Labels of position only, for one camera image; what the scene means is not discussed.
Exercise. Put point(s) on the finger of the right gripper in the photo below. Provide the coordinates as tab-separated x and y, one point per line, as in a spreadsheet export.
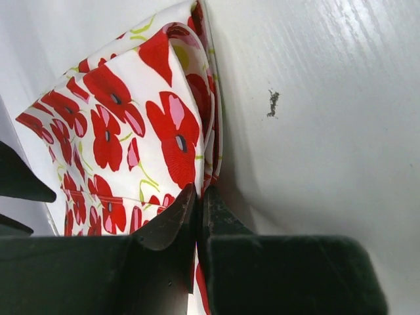
18	180
11	227

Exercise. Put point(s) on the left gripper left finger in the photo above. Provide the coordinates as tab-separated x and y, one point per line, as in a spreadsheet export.
147	272

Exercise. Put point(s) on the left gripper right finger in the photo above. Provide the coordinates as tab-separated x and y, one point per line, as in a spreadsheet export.
247	273

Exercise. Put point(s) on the red poppy print skirt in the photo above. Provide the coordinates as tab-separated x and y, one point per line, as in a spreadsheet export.
134	123

